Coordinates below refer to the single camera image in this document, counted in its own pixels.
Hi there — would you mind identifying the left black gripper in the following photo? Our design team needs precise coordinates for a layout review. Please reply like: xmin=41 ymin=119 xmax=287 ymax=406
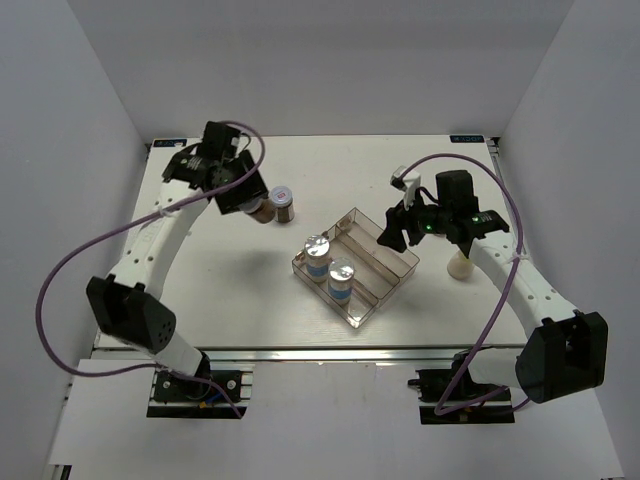
xmin=214 ymin=148 xmax=269 ymax=215

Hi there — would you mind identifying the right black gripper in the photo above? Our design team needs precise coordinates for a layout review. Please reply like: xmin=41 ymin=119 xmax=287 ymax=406
xmin=377 ymin=186 xmax=452 ymax=253

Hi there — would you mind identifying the brown spice jar red label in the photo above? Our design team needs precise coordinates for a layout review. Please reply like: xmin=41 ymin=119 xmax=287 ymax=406
xmin=269 ymin=186 xmax=295 ymax=224

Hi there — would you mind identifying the blue label bottle silver cap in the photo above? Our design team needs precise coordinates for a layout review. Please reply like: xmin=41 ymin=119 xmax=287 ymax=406
xmin=303 ymin=235 xmax=331 ymax=283

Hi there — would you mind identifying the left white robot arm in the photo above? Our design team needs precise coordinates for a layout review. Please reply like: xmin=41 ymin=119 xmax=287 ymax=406
xmin=86 ymin=121 xmax=274 ymax=399

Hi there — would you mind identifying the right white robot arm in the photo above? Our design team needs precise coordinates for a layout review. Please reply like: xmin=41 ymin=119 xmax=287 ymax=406
xmin=377 ymin=167 xmax=608 ymax=404

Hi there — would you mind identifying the clear plastic organizer tray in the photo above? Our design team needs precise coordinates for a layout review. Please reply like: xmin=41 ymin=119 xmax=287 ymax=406
xmin=292 ymin=208 xmax=419 ymax=329

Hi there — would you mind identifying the yellow cap spice bottle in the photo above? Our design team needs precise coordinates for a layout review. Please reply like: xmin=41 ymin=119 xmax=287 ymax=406
xmin=447 ymin=251 xmax=475 ymax=281

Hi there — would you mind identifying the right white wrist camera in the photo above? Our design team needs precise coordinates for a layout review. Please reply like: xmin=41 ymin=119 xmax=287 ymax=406
xmin=390 ymin=165 xmax=421 ymax=210

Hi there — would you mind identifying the aluminium table front rail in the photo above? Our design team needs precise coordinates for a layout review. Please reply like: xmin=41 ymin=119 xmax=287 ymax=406
xmin=205 ymin=345 xmax=470 ymax=362

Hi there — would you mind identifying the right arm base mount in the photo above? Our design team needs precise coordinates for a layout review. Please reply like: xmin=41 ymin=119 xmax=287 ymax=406
xmin=407 ymin=369 xmax=515 ymax=426

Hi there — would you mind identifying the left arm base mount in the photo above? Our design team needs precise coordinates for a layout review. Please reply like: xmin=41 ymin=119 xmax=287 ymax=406
xmin=146 ymin=361 xmax=254 ymax=420

